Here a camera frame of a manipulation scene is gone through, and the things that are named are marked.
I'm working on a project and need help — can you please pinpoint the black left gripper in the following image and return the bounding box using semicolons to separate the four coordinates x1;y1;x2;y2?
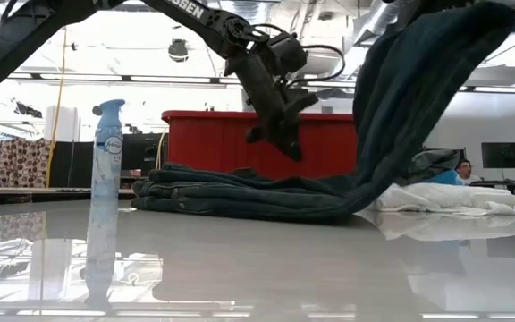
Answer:
223;52;320;164

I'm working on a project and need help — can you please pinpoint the black garment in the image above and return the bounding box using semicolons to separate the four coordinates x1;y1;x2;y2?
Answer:
130;0;515;224

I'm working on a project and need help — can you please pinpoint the dark grey garment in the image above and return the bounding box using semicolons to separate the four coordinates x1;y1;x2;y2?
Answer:
398;148;461;187

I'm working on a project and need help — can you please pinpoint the blue garment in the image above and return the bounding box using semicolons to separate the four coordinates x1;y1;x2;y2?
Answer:
426;168;464;187

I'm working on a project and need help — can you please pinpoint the white lace garment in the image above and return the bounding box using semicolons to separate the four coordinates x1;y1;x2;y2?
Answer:
367;182;515;217

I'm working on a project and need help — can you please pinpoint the red plastic laundry basket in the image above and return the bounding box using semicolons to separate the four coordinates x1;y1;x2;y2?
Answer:
161;110;359;181

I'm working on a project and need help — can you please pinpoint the black ceiling dome device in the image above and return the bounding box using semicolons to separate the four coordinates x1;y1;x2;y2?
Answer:
167;38;190;64

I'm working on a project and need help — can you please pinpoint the light blue air freshener bottle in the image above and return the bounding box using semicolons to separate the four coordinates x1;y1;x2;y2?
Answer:
89;97;127;202

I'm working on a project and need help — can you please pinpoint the person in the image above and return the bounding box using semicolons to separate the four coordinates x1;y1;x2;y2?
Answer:
455;158;483;186

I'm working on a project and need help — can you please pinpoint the black partition panel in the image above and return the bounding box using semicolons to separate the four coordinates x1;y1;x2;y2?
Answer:
49;140;94;189

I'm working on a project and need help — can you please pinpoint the white cylinder column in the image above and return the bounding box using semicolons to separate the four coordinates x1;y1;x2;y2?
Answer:
44;105;81;143

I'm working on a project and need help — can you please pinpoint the small black monitor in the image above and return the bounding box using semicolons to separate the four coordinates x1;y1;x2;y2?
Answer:
480;141;515;170

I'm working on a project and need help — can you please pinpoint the brown dotted cloth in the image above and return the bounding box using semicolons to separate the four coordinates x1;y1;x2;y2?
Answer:
0;137;54;189

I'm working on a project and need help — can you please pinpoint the tan wooden desk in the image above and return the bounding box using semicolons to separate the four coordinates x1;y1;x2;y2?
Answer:
0;186;515;206

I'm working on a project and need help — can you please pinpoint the smooth silver ventilation duct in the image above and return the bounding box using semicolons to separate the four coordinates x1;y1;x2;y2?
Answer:
350;0;404;48

